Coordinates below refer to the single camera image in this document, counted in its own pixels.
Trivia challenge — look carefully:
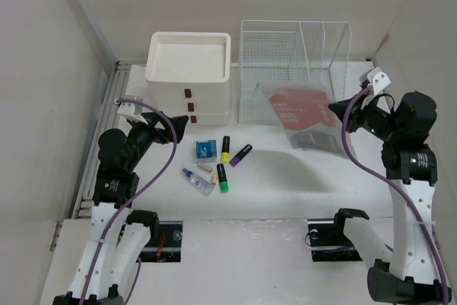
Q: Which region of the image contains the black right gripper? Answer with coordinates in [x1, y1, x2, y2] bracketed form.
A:
[328, 89, 403, 143]

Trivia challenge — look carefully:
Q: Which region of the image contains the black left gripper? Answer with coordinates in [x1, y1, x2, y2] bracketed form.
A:
[124, 111, 187, 171]

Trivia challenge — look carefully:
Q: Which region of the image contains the white top drawer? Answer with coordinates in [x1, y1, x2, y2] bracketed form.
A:
[149, 82, 231, 106]

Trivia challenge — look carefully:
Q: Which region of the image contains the clear mesh document pouch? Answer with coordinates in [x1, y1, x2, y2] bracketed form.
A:
[254, 81, 345, 156]

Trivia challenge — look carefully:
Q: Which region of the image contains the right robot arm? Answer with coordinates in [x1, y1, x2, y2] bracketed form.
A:
[328, 88, 452, 304]

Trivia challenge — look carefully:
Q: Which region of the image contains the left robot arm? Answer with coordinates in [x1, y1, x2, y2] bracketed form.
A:
[53, 112, 189, 304]

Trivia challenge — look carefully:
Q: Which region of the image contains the blue round jar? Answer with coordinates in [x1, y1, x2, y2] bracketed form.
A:
[196, 139, 217, 159]

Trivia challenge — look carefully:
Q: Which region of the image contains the white drawer organizer body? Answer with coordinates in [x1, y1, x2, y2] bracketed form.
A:
[145, 31, 231, 126]

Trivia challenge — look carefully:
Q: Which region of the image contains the grey eraser stick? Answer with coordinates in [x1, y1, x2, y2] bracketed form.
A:
[197, 162, 213, 173]

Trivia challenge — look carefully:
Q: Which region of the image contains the yellow highlighter marker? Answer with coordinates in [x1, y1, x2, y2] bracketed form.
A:
[221, 136, 231, 163]

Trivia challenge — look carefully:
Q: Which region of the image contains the small beige eraser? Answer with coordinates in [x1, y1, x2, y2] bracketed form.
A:
[211, 174, 218, 186]

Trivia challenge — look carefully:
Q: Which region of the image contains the clear spray bottle blue cap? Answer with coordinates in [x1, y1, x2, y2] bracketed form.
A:
[182, 169, 214, 196]

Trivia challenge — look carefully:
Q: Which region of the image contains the purple highlighter marker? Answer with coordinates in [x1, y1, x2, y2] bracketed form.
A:
[229, 144, 253, 167]

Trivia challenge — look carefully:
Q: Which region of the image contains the green highlighter marker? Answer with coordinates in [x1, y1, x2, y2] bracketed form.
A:
[216, 164, 229, 194]

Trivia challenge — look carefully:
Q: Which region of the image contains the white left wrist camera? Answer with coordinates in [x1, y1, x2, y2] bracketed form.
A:
[114, 96, 148, 124]

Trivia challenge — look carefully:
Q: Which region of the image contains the aluminium rail frame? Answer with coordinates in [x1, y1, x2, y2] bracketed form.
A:
[69, 61, 131, 219]

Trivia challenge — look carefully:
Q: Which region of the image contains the white wire mesh file rack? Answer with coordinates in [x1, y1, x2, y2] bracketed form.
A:
[238, 20, 351, 124]

